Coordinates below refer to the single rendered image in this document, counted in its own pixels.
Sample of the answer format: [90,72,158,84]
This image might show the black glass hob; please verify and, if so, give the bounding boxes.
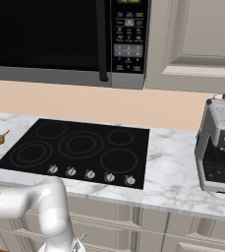
[0,118,150,191]

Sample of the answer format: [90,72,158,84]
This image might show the silver hob knob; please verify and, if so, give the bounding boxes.
[47,163,59,175]
[123,174,137,186]
[65,165,78,178]
[103,171,116,183]
[84,168,96,180]

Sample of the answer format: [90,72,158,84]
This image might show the beige drawer front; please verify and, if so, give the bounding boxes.
[60,194,141,252]
[0,217,29,252]
[139,207,225,252]

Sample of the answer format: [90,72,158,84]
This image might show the black microwave oven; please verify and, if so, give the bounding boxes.
[0,0,152,91]

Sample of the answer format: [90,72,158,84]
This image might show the grey coffee machine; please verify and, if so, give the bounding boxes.
[194,94,225,196]

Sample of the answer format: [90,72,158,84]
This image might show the black microwave door handle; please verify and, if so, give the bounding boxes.
[95,0,110,83]

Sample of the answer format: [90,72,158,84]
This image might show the beige wall cupboard door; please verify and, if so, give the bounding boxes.
[144,0,225,95]

